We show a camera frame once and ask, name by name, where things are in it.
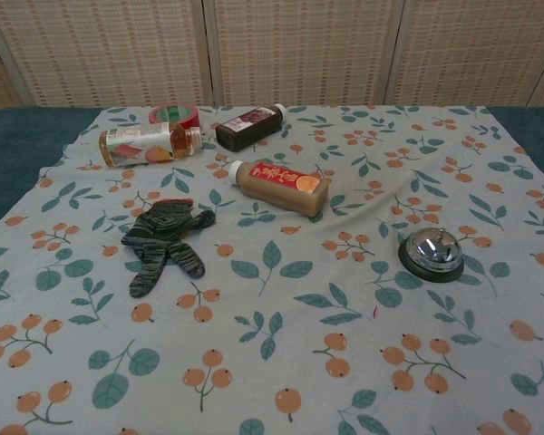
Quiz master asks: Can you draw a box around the silver call bell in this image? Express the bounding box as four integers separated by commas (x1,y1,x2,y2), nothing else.
397,227,465,285

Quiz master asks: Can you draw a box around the brown juice bottle red label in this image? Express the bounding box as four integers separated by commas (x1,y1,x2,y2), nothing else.
227,159,334,219

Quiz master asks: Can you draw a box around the dark juice bottle purple label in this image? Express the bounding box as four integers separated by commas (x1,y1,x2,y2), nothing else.
215,102,287,151

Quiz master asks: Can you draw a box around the floral orange fruit tablecloth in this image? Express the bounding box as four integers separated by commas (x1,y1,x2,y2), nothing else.
0,104,544,435

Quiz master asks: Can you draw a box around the dark striped knit glove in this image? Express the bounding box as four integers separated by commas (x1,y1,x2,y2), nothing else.
120,198,218,299

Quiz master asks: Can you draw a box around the red and green tape roll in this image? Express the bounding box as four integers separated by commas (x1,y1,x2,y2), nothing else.
148,103,201,130

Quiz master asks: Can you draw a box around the clear amber drink bottle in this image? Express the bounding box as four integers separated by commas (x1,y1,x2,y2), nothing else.
98,121,203,169

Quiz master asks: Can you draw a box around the woven folding screen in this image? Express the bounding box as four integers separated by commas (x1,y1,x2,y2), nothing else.
0,0,544,119

